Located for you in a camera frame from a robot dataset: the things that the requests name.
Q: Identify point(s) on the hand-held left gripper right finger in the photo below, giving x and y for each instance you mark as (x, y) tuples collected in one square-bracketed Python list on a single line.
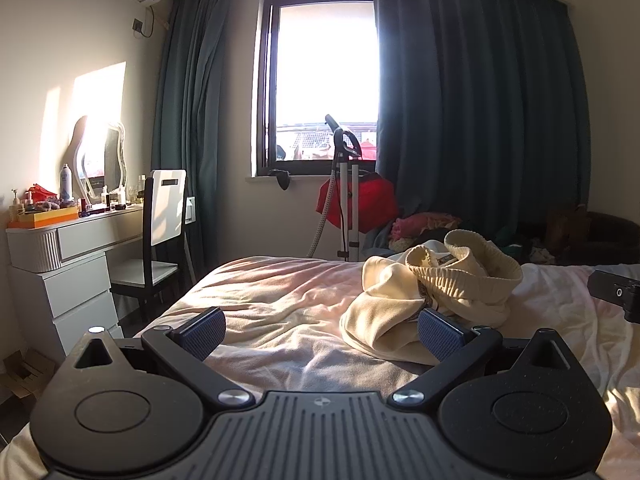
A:
[(442, 335)]

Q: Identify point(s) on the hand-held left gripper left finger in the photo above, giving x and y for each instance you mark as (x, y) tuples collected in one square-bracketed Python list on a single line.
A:
[(200, 332)]

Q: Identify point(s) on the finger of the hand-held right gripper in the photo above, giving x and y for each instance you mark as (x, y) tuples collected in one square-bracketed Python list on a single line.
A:
[(607, 287)]

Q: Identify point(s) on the cream striped sweatpants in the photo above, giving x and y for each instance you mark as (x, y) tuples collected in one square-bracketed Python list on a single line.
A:
[(390, 310)]

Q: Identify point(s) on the pile of colourful clothes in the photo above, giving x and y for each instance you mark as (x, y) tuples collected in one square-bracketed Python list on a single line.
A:
[(425, 225)]

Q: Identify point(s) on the dark armchair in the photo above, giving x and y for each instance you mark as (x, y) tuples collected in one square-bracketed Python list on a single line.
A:
[(610, 240)]

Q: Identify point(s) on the brown bag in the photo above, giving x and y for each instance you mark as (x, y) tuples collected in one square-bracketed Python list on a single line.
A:
[(567, 230)]

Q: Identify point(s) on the bed with pink sheet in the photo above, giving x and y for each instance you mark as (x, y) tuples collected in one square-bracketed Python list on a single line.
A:
[(280, 300)]

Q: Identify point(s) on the black and white chair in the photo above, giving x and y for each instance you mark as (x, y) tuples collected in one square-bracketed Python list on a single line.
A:
[(160, 220)]

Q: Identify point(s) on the white dressing table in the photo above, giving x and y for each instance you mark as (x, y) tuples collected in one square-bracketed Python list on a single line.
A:
[(65, 280)]

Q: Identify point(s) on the red garment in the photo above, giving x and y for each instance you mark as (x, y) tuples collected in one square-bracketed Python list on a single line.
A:
[(375, 200)]

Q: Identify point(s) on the row of small cosmetic bottles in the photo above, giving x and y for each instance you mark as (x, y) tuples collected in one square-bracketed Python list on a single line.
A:
[(122, 196)]

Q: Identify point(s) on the black object on windowsill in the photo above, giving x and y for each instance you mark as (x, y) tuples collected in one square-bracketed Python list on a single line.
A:
[(281, 177)]

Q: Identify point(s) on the cardboard box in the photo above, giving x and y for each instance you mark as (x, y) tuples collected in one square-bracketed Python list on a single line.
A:
[(22, 375)]

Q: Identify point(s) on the orange box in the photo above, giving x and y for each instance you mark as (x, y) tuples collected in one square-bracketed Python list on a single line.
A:
[(47, 218)]

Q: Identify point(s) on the wavy white framed mirror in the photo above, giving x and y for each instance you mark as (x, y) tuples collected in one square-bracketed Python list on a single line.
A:
[(112, 155)]

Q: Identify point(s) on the white spray can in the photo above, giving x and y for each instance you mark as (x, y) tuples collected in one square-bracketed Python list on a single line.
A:
[(65, 182)]

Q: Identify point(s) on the narrow teal curtain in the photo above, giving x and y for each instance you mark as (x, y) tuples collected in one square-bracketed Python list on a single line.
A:
[(200, 125)]

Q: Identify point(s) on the red cloth on table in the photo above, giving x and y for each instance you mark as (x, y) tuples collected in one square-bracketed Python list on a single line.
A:
[(40, 193)]

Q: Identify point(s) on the wide teal curtain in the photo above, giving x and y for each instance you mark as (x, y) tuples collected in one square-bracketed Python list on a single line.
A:
[(475, 110)]

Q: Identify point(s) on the pump bottle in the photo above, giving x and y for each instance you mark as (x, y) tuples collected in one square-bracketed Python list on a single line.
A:
[(15, 205)]

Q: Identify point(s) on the dark framed window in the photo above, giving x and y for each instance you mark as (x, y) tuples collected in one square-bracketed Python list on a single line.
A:
[(320, 75)]

